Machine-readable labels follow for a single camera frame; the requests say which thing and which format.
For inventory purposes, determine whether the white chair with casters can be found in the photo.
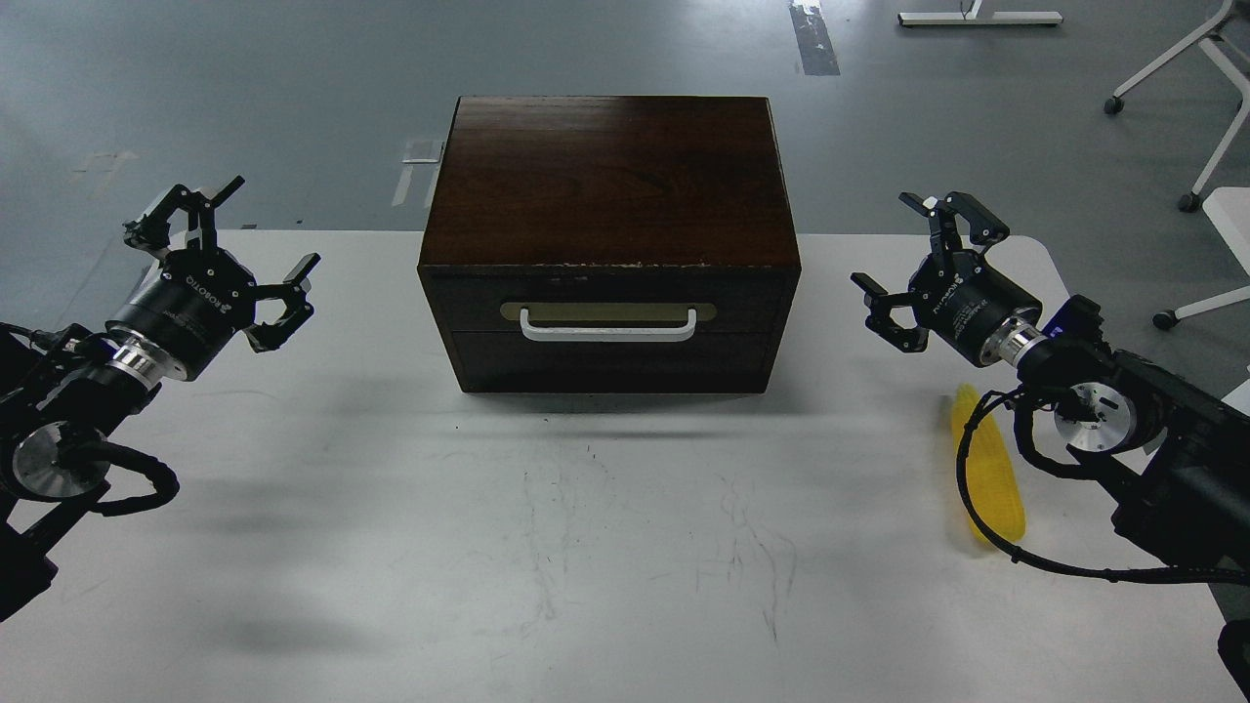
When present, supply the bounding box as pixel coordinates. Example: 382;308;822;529
1104;0;1250;214

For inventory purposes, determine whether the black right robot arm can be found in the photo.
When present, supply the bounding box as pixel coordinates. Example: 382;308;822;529
853;191;1249;588

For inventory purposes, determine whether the dark wooden drawer cabinet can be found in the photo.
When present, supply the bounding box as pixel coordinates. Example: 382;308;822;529
418;95;803;395

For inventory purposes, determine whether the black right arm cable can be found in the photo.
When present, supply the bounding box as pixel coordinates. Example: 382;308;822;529
955;387;1250;588

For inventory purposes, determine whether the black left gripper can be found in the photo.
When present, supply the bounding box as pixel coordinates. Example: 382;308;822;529
104;176;321;383

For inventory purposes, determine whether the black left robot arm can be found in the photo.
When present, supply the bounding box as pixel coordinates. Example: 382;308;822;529
1;176;320;619

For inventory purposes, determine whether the yellow corn cob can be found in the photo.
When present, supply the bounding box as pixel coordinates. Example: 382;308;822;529
950;383;1026;543

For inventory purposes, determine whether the white table base bar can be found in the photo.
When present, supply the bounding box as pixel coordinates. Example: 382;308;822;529
896;1;1065;28

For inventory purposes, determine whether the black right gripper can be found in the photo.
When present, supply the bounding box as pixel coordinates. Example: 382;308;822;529
850;191;1043;368

